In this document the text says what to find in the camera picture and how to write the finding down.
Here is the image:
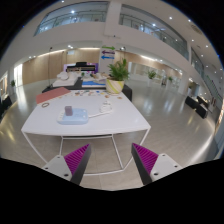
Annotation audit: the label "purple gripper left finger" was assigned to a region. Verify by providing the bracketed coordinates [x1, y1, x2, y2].
[43, 144, 91, 185]

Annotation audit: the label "black bench seats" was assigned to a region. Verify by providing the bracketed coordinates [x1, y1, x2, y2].
[185, 96, 208, 119]

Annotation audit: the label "red mat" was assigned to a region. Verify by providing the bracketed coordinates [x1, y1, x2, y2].
[36, 87, 69, 104]

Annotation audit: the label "white power cable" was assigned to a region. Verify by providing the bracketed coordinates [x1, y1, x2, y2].
[87, 109, 113, 119]

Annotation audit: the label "light blue power strip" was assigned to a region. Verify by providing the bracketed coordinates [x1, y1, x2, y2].
[57, 108, 89, 125]

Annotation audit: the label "distant potted plant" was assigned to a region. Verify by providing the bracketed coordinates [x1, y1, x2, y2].
[147, 70, 156, 80]

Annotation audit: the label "direction sign pillar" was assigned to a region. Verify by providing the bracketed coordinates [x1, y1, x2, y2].
[99, 45, 115, 74]

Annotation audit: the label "potted green plant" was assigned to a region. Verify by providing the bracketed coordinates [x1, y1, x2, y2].
[106, 59, 129, 95]

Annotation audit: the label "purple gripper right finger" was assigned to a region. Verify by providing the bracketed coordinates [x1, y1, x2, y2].
[131, 143, 182, 185]

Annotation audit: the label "white metal-frame table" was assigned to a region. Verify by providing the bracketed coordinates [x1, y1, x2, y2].
[20, 87, 152, 177]

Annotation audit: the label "black digital piano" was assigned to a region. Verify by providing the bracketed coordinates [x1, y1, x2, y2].
[66, 62, 97, 72]

